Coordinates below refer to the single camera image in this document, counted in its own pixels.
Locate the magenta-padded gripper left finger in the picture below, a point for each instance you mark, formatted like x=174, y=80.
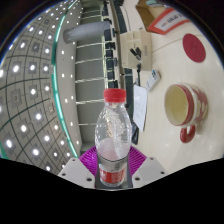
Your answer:
x=88, y=162

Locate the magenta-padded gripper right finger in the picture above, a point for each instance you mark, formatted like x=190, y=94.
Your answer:
x=136, y=161

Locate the clear red-capped water bottle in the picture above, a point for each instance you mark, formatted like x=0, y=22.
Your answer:
x=112, y=146

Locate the black bag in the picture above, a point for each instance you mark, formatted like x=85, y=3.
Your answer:
x=135, y=133

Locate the white paper sheets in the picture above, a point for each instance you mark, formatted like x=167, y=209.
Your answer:
x=140, y=106

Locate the round ceiling lights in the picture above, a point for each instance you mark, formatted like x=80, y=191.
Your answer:
x=23, y=128

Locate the red and cream mug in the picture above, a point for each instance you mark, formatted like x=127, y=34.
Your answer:
x=198, y=106

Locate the black office chairs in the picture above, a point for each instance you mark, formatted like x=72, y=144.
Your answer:
x=108, y=53

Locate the flat round red coaster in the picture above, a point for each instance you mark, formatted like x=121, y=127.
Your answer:
x=194, y=47

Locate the long curved conference desk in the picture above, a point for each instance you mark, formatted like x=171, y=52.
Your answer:
x=120, y=23

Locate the open red-edged cardboard box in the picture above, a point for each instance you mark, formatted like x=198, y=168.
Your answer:
x=166, y=21

